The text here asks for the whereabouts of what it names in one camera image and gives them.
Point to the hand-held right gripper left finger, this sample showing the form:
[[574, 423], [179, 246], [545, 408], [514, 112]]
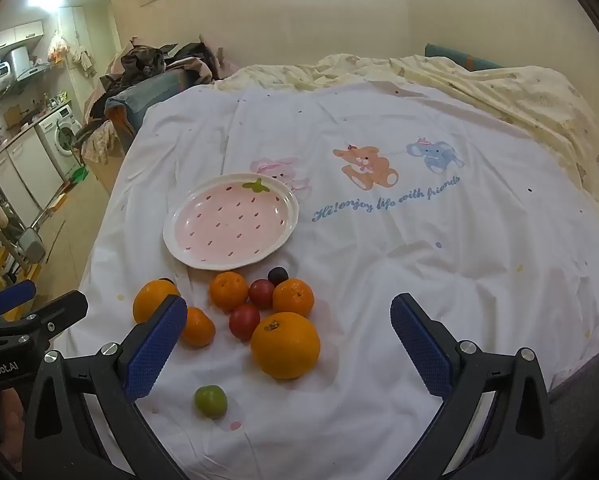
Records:
[[154, 352]]

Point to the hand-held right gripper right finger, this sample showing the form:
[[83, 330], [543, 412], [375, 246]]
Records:
[[424, 352]]

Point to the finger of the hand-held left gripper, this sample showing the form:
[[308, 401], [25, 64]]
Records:
[[54, 311], [10, 297]]

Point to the small tangerine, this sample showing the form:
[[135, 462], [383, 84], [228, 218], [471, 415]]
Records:
[[199, 329], [293, 297], [228, 290]]

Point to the dark purple plum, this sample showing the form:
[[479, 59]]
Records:
[[167, 280], [278, 275]]

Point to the green tomato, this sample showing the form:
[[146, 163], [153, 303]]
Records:
[[211, 401]]

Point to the red tomato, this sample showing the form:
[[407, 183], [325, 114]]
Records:
[[244, 321], [262, 293]]

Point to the large orange with stem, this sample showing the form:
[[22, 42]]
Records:
[[285, 345]]

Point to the pink strawberry plate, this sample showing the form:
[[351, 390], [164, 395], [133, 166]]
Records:
[[229, 220]]

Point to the white printed bedsheet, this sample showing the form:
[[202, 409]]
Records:
[[404, 270]]

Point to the white base cabinet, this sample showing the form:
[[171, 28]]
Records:
[[26, 172]]

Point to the green dustpan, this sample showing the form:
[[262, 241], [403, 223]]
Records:
[[80, 175]]

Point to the white washing machine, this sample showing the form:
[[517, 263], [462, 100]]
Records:
[[61, 135]]

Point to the floral cloth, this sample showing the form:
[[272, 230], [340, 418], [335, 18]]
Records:
[[99, 142]]

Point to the white water heater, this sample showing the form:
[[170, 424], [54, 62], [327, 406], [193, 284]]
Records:
[[16, 60]]

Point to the orange plastic bag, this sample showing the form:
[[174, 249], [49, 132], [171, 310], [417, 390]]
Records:
[[56, 49]]

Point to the pile of clothes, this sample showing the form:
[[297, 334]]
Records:
[[154, 62]]

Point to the yellow printed quilt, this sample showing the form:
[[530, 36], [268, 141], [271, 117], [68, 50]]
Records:
[[529, 105]]

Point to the white wall cabinet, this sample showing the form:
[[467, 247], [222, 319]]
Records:
[[14, 36]]

